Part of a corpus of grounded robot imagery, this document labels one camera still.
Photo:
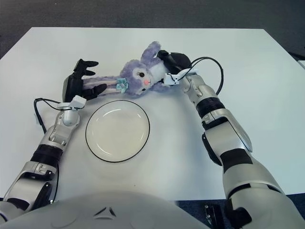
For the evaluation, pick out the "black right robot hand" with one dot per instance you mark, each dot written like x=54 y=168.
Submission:
x=179 y=62

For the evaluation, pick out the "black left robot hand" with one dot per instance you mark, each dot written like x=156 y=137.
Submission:
x=71 y=87

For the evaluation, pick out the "purple plush bunny doll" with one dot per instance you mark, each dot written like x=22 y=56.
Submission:
x=135 y=76

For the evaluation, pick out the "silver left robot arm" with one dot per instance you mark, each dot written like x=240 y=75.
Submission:
x=54 y=136

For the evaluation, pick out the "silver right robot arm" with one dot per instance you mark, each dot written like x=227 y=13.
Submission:
x=228 y=133

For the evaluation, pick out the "white plate with black rim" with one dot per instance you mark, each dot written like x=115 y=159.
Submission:
x=118 y=131

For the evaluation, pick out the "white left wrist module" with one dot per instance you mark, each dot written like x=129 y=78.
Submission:
x=78 y=102

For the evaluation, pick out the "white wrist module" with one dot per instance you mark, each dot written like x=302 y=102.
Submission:
x=171 y=79
x=78 y=102

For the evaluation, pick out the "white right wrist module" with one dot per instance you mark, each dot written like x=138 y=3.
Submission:
x=171 y=79

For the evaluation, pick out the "neighbouring white table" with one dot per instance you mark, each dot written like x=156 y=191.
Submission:
x=302 y=64

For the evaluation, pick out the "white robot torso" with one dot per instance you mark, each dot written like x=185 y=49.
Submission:
x=107 y=210

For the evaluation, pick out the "black metal bracket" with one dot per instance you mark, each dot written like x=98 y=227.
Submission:
x=213 y=214

